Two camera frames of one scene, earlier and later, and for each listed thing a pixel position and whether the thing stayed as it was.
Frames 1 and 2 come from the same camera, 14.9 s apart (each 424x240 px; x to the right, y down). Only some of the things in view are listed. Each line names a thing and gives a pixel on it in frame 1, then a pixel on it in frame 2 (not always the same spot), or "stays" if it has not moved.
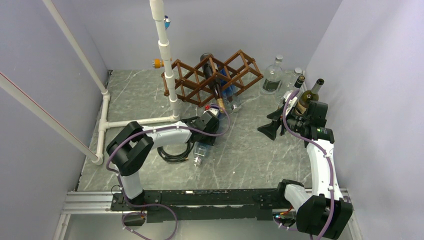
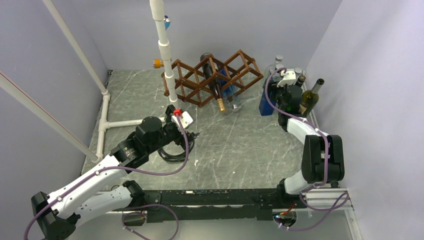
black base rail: (261, 203) stays
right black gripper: (270, 129) → (273, 88)
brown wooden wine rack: (212, 81) stays
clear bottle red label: (273, 77) stays
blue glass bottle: (199, 152) → (265, 107)
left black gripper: (210, 140) → (180, 139)
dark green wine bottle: (309, 95) stays
